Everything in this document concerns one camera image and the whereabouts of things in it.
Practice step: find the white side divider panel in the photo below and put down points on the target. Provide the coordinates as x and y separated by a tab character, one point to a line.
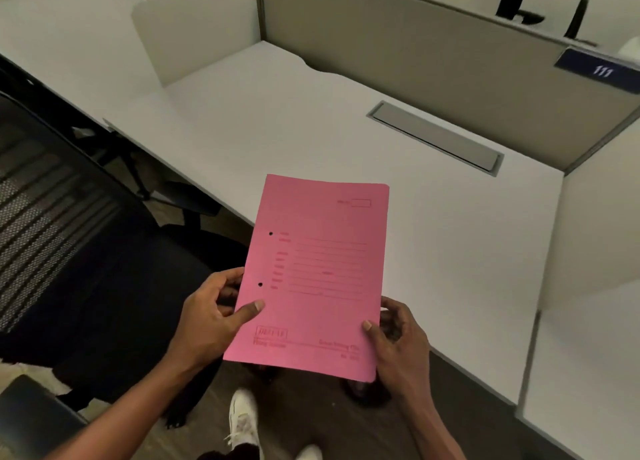
200	29
600	214

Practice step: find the beige partition panel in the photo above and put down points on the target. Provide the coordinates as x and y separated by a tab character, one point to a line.
425	59

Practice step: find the person's right white sneaker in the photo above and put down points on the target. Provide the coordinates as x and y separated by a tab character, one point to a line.
309	453

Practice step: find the person's left forearm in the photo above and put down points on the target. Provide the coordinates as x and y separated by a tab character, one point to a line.
135	409

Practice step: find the person's right forearm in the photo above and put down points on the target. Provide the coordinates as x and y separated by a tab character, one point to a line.
435	434

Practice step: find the person's left white sneaker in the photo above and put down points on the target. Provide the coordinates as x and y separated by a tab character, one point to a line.
242	414

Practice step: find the person's left black trouser leg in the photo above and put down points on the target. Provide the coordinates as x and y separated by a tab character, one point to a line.
225	453

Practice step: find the black waste bin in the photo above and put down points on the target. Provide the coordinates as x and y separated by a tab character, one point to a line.
365	392

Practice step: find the person's right hand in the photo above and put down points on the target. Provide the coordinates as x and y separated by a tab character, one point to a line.
407	359

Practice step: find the dark blue number sign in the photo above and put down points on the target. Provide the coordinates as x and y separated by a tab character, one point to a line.
595	69

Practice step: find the person's white sneaker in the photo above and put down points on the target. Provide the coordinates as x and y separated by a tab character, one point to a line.
242	414
309	453

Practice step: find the pink paper folder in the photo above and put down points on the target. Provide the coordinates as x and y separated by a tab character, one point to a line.
320	314

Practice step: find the person's left hand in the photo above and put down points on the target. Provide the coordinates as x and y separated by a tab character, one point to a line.
205	324

